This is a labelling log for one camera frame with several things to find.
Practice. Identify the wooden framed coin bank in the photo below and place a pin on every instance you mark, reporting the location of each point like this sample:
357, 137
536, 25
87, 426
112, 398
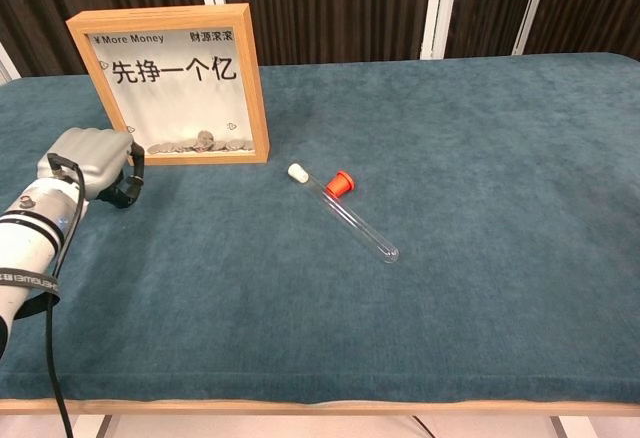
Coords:
80, 28

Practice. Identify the clear glass test tube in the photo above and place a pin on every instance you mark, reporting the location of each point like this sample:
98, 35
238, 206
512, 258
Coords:
355, 218

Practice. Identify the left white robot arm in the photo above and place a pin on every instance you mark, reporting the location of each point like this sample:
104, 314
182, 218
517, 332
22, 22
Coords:
25, 243

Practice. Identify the white table leg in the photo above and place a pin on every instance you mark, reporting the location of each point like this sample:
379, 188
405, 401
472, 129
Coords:
90, 427
572, 428

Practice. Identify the white tube stopper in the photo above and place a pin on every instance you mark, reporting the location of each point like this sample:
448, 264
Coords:
297, 172

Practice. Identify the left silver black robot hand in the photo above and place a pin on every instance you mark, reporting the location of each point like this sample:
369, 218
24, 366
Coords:
95, 158

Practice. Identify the red plastic cap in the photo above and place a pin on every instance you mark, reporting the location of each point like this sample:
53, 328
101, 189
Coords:
340, 184

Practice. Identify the blue table cloth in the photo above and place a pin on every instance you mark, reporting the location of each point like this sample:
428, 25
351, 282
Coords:
400, 258

